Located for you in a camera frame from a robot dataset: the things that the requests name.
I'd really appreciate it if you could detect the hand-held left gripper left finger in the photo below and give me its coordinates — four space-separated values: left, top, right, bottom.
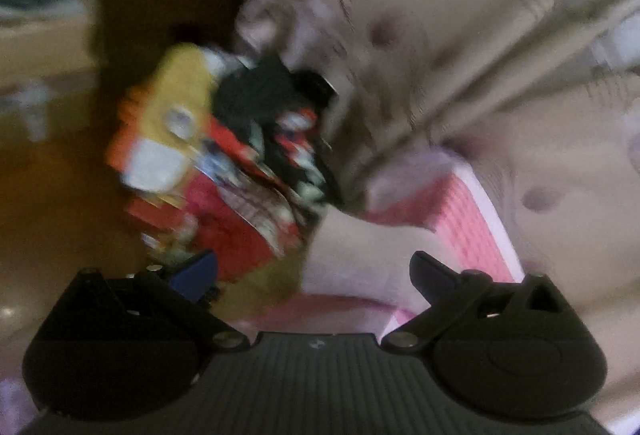
49 249 252 353

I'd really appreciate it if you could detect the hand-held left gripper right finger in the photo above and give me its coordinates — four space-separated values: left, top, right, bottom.
380 251 577 353

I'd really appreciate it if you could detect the pink and lavender bed sheet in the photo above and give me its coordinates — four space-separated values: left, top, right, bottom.
235 150 531 347

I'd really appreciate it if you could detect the red printed bag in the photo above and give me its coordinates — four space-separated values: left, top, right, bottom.
125 115 321 287

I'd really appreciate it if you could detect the yellow packet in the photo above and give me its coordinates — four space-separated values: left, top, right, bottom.
106 42 218 208

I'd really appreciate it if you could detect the black cloth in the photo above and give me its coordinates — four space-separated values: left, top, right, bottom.
212 57 343 213

